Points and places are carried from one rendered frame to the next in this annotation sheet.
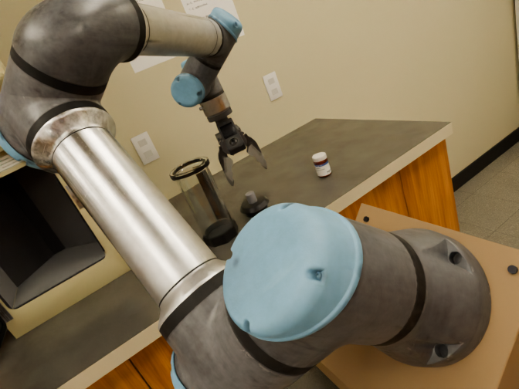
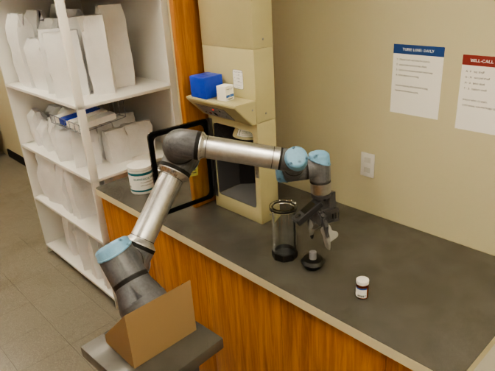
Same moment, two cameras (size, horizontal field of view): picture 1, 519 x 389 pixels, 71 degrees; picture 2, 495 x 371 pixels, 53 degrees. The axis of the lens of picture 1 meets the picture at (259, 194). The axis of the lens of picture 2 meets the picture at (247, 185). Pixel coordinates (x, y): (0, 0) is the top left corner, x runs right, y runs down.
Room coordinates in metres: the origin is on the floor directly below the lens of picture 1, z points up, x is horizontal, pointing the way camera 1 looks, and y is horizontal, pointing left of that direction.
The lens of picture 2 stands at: (0.20, -1.41, 2.01)
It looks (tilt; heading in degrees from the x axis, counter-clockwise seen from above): 24 degrees down; 70
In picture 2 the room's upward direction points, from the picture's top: 4 degrees counter-clockwise
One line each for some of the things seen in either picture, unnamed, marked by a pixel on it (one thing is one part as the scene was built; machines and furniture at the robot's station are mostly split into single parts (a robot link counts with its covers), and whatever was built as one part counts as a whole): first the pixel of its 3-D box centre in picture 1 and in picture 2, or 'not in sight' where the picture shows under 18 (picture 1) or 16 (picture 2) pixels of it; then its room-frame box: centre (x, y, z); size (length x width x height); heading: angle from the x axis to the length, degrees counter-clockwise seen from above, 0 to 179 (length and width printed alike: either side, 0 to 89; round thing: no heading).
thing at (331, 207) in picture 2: (227, 131); (323, 207); (1.01, 0.02, 1.19); 0.09 x 0.08 x 0.12; 6
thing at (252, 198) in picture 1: (253, 202); (312, 258); (0.97, 0.03, 0.97); 0.09 x 0.09 x 0.07
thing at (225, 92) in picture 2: not in sight; (225, 92); (0.83, 0.51, 1.54); 0.05 x 0.05 x 0.06; 30
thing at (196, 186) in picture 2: not in sight; (183, 167); (0.65, 0.66, 1.19); 0.30 x 0.01 x 0.40; 17
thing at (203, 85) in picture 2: not in sight; (206, 85); (0.79, 0.62, 1.55); 0.10 x 0.10 x 0.09; 22
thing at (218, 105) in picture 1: (214, 106); (320, 187); (1.00, 0.02, 1.27); 0.08 x 0.08 x 0.05
